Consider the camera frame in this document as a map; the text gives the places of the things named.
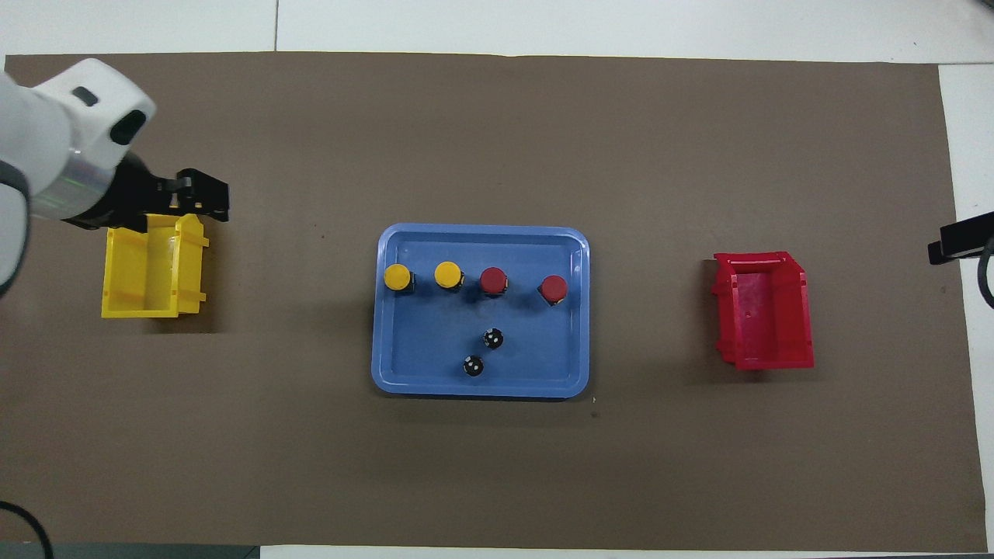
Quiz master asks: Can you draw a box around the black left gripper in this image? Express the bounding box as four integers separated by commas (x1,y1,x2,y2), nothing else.
61,151,231,232

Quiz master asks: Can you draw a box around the blue plastic tray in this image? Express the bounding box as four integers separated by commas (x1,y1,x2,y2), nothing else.
370,223,592,400

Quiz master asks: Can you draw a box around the yellow plastic bin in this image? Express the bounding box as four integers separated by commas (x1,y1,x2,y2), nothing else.
101,214,210,320

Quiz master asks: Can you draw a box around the red plastic bin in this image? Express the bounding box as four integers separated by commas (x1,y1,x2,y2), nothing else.
711,250,816,371

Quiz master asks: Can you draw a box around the brown paper mat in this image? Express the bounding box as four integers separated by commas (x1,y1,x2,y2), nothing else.
0,52,989,553

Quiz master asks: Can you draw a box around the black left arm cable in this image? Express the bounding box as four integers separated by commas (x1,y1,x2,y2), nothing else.
0,501,54,559

